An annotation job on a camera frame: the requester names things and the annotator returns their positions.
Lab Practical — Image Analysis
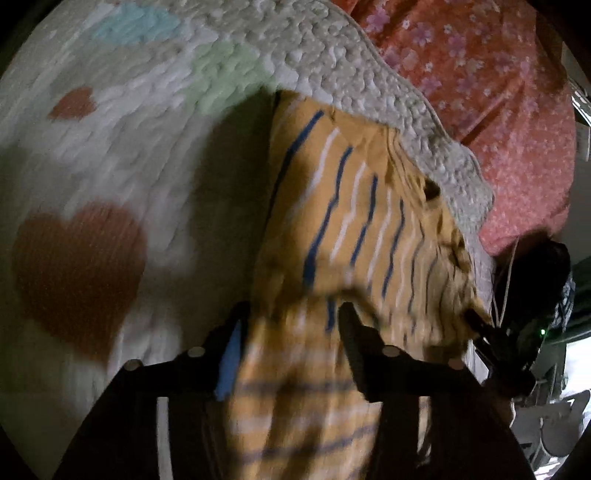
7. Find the red floral bedsheet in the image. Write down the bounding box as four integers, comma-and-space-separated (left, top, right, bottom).
330, 0, 579, 259

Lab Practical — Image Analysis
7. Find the grey chair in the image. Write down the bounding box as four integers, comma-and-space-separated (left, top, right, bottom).
512, 390, 591, 462

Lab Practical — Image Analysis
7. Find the white quilted heart blanket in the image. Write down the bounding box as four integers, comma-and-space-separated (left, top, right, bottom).
0, 0, 497, 444

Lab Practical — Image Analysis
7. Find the white cable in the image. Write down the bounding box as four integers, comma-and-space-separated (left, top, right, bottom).
490, 233, 522, 328

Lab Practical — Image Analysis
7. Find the yellow striped shirt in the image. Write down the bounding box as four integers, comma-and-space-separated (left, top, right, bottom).
225, 89, 493, 480

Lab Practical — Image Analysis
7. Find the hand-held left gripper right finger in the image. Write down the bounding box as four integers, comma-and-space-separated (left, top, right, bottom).
338, 304, 537, 480

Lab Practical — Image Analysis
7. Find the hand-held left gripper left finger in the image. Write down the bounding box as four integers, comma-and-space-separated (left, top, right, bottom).
54, 301, 253, 480

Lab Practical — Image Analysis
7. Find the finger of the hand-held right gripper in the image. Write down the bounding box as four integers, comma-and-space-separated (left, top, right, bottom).
463, 309, 537, 398

